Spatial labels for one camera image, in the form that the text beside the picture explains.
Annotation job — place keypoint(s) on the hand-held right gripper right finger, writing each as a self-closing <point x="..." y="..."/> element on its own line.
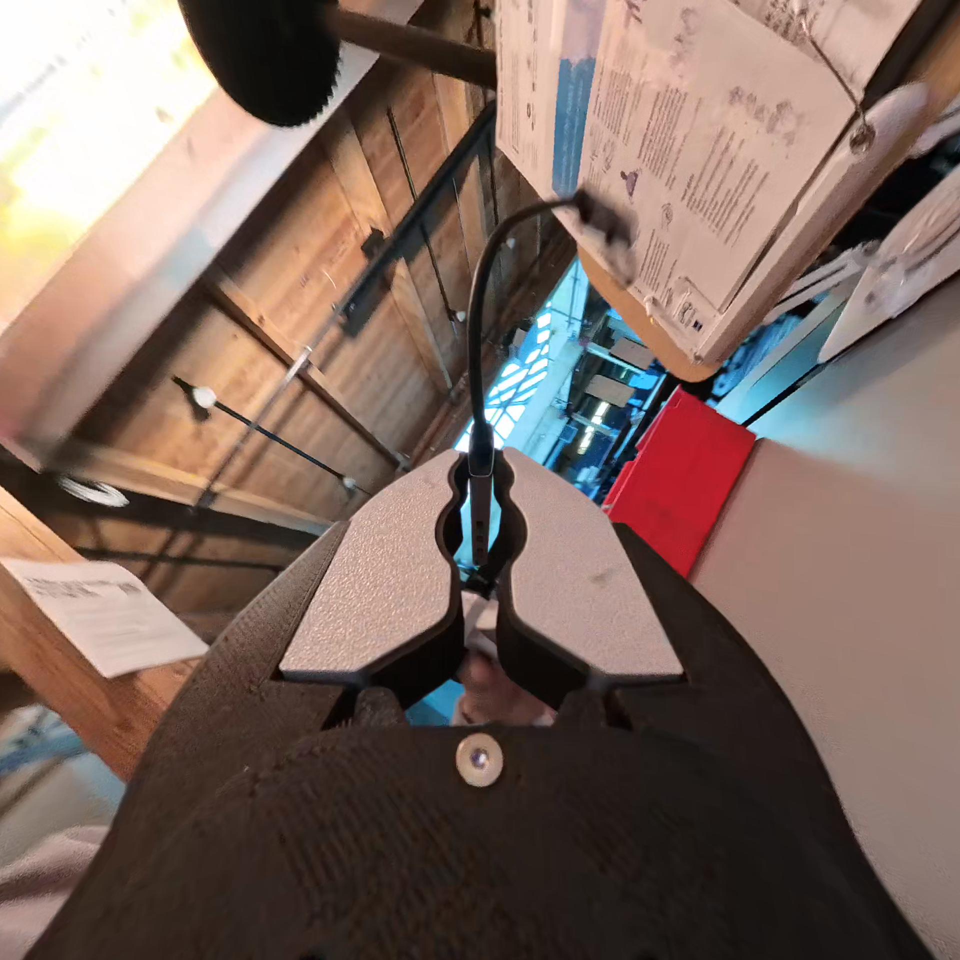
<point x="585" y="585"/>

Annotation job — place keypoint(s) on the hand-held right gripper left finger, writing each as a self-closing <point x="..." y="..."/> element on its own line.
<point x="375" y="577"/>

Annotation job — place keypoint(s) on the grey electric screwdriver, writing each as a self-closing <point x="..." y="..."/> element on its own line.
<point x="478" y="517"/>

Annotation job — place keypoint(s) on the grey desk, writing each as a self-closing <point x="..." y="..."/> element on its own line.
<point x="862" y="600"/>

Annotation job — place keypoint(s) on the red plastic bin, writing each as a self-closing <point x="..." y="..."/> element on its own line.
<point x="675" y="472"/>

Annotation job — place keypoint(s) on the black ceiling rod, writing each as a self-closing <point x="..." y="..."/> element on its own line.
<point x="262" y="431"/>

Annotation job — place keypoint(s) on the white paper sheet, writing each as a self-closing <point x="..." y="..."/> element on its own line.
<point x="97" y="615"/>

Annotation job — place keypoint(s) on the white printed cardboard box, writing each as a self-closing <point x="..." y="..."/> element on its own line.
<point x="690" y="150"/>

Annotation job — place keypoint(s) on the person's grey sweatshirt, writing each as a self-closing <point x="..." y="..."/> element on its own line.
<point x="37" y="885"/>

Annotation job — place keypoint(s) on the black round base with pole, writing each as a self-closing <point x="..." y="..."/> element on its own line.
<point x="262" y="52"/>

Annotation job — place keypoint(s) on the black metal ceiling rail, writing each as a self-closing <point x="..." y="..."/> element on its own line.
<point x="420" y="217"/>

